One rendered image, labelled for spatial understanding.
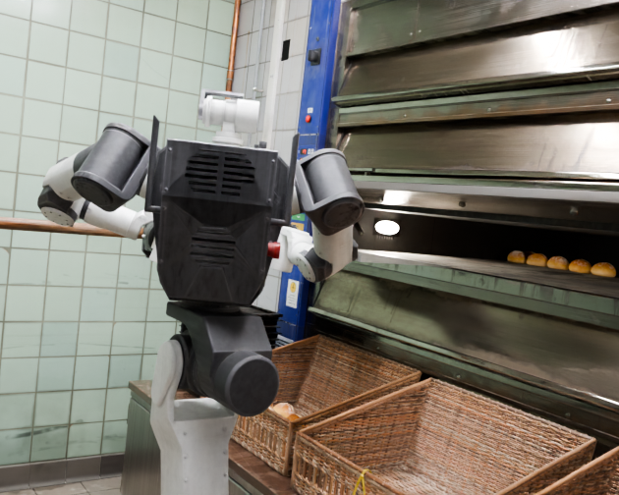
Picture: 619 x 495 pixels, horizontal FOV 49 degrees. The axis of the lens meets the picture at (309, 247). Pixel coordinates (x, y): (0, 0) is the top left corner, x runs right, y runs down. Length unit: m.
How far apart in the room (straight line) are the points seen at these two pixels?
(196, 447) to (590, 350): 0.97
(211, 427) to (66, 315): 1.77
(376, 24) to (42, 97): 1.40
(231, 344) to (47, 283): 1.88
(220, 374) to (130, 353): 2.03
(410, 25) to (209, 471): 1.59
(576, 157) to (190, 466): 1.17
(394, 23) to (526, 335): 1.17
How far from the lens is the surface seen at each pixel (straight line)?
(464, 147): 2.11
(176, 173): 1.23
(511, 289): 1.94
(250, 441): 2.11
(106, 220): 1.67
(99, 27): 3.17
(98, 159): 1.38
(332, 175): 1.37
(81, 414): 3.28
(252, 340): 1.32
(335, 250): 1.52
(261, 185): 1.22
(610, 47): 1.87
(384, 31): 2.52
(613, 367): 1.78
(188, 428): 1.43
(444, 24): 2.30
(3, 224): 1.80
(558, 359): 1.85
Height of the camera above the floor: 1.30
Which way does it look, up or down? 3 degrees down
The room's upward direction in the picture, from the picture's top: 6 degrees clockwise
